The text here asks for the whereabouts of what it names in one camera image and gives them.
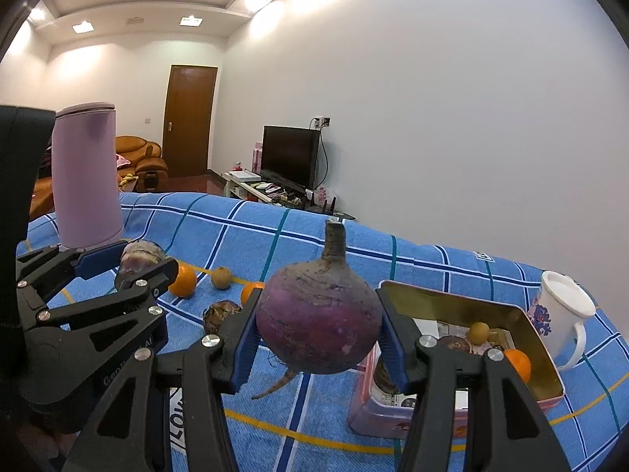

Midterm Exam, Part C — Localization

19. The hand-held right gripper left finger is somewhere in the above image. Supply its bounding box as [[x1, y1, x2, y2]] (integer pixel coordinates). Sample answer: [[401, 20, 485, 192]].
[[63, 289, 265, 472]]

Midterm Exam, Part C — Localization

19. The lilac thermos jug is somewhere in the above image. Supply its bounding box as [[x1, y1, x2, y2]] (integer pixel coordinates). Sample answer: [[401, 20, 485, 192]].
[[51, 101, 125, 249]]

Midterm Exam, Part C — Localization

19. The purple turnip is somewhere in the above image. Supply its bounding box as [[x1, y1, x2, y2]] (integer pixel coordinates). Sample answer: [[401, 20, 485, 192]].
[[252, 219, 384, 400]]

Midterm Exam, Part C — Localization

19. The pink tin box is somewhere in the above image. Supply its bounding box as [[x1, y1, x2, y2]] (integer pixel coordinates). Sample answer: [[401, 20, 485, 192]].
[[348, 280, 566, 441]]

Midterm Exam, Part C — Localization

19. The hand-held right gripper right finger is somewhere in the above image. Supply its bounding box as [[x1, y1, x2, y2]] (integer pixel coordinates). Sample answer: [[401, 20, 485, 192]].
[[375, 286, 572, 472]]

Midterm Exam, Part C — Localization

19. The black antenna router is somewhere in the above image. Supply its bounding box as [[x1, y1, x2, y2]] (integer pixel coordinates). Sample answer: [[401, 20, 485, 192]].
[[305, 195, 337, 214]]

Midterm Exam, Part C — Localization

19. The black flat television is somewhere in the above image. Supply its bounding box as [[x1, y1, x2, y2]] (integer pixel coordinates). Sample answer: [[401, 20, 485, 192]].
[[260, 125, 321, 192]]

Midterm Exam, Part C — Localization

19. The orange mandarin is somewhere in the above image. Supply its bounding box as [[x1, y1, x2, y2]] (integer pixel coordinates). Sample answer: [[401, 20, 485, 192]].
[[501, 349, 532, 384], [240, 281, 266, 306], [168, 264, 198, 298]]

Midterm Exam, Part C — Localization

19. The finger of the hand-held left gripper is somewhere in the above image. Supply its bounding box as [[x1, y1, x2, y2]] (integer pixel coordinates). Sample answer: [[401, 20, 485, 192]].
[[32, 258, 179, 330], [15, 240, 127, 306]]

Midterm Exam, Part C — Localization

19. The cut taro piece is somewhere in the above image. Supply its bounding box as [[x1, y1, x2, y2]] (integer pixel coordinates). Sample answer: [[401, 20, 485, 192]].
[[373, 354, 408, 394], [119, 239, 165, 276]]

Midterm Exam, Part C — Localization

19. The white floral mug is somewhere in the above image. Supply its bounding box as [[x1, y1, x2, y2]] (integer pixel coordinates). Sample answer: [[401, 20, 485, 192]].
[[528, 271, 597, 372]]

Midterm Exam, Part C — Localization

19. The white television stand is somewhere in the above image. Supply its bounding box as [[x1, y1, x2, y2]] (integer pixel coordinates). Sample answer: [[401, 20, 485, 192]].
[[223, 172, 355, 222]]

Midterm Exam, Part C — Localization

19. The brown leather sofa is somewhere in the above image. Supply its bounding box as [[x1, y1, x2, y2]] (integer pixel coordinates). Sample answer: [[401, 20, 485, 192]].
[[29, 136, 169, 221]]

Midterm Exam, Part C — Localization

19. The brown wooden door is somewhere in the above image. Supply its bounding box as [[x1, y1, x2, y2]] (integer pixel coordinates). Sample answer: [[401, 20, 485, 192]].
[[162, 65, 218, 178]]

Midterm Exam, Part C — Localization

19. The purple passion fruit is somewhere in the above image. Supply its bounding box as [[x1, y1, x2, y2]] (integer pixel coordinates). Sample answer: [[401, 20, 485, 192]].
[[437, 335, 485, 356], [203, 301, 243, 335]]

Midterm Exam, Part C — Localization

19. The black power cable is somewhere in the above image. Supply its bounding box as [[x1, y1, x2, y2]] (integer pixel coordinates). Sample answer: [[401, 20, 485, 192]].
[[318, 128, 329, 190]]

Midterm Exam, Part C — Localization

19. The blue plaid blanket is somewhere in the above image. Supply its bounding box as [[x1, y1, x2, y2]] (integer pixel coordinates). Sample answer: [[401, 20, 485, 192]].
[[15, 192, 629, 472]]

